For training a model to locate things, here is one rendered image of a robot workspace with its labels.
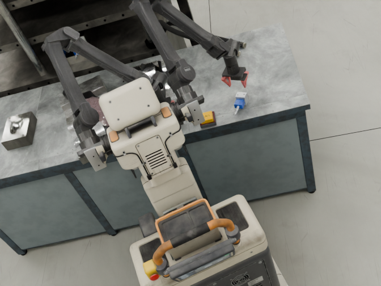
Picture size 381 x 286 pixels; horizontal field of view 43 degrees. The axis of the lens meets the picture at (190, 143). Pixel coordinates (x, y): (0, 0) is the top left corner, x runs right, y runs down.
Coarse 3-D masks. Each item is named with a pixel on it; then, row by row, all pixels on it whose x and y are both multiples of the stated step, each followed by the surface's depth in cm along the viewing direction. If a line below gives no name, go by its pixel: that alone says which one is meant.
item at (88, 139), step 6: (84, 132) 194; (90, 132) 194; (84, 138) 194; (90, 138) 193; (96, 138) 194; (84, 144) 192; (90, 144) 192; (96, 144) 192; (102, 144) 192; (84, 150) 192; (78, 156) 193; (84, 156) 198
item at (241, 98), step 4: (240, 92) 243; (244, 92) 242; (236, 96) 242; (240, 96) 241; (244, 96) 240; (236, 100) 242; (240, 100) 241; (244, 100) 242; (236, 104) 240; (240, 104) 239; (244, 104) 244; (236, 108) 239; (240, 108) 241; (236, 112) 238
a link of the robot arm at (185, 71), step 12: (144, 0) 201; (144, 12) 200; (144, 24) 202; (156, 24) 201; (156, 36) 199; (168, 48) 200; (168, 60) 199; (180, 60) 197; (168, 72) 203; (180, 72) 195; (192, 72) 199; (168, 84) 202
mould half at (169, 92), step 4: (160, 60) 278; (156, 64) 276; (164, 64) 262; (148, 68) 263; (152, 68) 262; (164, 68) 260; (144, 72) 262; (148, 72) 261; (152, 72) 261; (164, 72) 259; (168, 88) 256; (168, 92) 253; (172, 92) 252; (168, 96) 251; (172, 96) 250; (176, 100) 246
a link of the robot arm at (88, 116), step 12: (48, 36) 200; (60, 36) 203; (48, 48) 200; (60, 48) 202; (60, 60) 200; (60, 72) 199; (72, 72) 201; (72, 84) 199; (72, 96) 197; (72, 108) 199; (84, 108) 195; (84, 120) 193; (96, 120) 196
